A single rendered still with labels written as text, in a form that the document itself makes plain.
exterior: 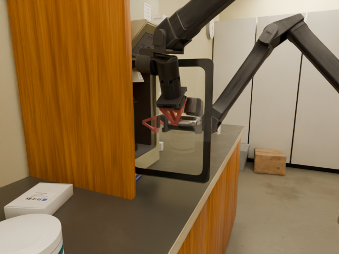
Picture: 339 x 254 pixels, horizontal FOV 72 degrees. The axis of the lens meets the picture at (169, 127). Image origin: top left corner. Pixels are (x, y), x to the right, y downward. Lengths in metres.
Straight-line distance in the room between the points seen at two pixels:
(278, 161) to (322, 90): 1.13
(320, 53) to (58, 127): 0.91
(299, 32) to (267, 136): 3.04
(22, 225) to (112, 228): 0.27
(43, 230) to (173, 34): 0.47
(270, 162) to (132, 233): 3.08
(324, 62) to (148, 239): 0.74
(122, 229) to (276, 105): 3.35
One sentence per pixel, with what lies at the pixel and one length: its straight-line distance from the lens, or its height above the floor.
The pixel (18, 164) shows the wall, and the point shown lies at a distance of 1.14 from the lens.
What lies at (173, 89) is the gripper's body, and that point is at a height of 1.30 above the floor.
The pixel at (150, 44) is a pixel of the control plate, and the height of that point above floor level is 1.45.
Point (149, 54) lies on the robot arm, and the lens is 0.66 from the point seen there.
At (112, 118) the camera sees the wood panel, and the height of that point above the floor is 1.21.
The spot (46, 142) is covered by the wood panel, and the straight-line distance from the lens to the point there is 1.00.
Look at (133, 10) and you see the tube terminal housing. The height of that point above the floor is 1.57.
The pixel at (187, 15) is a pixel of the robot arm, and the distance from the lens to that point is 0.57.
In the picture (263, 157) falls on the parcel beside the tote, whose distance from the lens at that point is 3.58.
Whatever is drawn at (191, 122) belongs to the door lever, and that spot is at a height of 1.20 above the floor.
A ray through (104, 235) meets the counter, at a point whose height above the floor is 0.94.
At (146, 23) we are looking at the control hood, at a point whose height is 1.50.
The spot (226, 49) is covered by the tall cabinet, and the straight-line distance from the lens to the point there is 3.87.
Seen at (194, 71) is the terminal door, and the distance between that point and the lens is 0.74.
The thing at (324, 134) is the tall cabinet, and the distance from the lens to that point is 3.93.
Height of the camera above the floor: 1.33
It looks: 12 degrees down
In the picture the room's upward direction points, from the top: straight up
